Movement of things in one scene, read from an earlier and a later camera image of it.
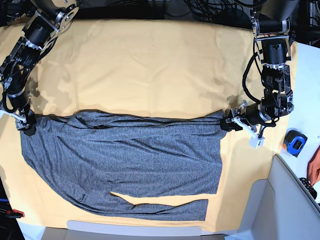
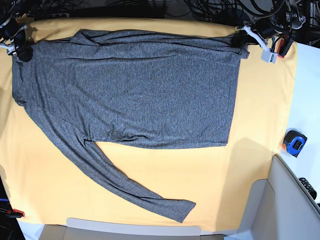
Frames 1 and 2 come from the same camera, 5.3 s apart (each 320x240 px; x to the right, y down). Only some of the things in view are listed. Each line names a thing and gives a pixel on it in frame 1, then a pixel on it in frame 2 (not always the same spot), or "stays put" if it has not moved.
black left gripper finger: x=226 y=121 → x=240 y=38
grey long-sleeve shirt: x=90 y=154 → x=144 y=89
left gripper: x=25 y=117 → x=20 y=40
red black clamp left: x=14 y=213 stays put
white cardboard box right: x=281 y=207 stays put
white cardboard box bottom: x=93 y=230 stays put
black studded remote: x=309 y=187 stays put
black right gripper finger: x=228 y=127 → x=239 y=42
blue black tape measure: x=294 y=141 stays put
